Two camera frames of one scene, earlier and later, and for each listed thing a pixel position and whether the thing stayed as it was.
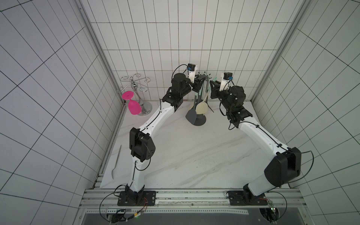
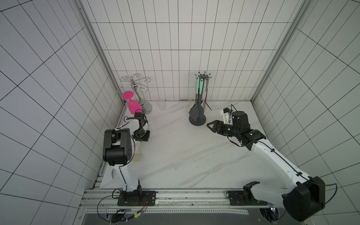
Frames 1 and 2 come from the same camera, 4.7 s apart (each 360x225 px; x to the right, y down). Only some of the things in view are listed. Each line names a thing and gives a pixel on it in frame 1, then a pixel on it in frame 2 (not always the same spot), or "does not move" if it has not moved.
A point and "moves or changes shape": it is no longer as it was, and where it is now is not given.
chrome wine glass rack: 137,82 does not move
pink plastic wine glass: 134,107 does not move
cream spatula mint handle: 201,108 moves or changes shape
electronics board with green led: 119,216 does not move
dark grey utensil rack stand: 202,103 does not move
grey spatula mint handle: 191,115 → 200,108
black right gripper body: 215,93 → 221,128
